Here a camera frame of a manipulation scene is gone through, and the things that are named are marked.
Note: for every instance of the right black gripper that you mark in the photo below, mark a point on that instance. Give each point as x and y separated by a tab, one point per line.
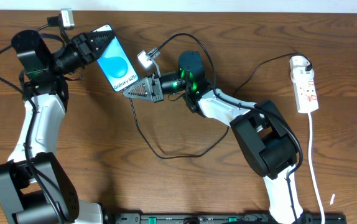
156	88

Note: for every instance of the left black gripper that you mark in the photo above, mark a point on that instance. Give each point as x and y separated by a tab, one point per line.
82	47

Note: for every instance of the blue Galaxy smartphone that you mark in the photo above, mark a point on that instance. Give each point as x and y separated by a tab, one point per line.
117	67

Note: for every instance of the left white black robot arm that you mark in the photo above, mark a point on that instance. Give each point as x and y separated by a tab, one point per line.
34	188

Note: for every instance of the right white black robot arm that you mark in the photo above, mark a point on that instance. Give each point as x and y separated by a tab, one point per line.
267	143

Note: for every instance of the white USB charger adapter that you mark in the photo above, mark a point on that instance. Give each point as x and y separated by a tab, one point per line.
300	65

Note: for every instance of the white power strip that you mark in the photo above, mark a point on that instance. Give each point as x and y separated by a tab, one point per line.
304	90

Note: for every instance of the white paper scrap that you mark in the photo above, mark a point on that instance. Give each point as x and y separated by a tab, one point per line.
332	199

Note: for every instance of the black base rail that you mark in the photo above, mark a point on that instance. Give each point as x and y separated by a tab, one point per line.
135	218

